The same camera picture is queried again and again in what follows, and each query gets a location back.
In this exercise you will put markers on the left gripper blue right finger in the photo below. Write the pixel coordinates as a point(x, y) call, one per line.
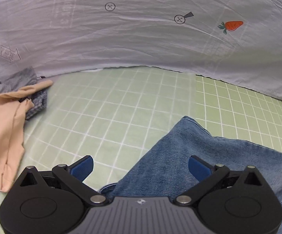
point(208, 176)

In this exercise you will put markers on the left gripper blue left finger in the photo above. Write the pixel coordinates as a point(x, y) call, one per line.
point(71, 177)

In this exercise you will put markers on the blue denim jeans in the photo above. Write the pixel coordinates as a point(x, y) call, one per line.
point(163, 171)

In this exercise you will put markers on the green grid cutting mat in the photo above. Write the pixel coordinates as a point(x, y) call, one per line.
point(117, 115)

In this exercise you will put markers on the blue plaid shirt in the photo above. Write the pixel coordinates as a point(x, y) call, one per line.
point(23, 78)

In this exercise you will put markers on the beige sweatshirt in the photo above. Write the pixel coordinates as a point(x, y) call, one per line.
point(13, 108)

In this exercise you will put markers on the grey printed backdrop sheet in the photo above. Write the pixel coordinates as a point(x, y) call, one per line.
point(236, 41)

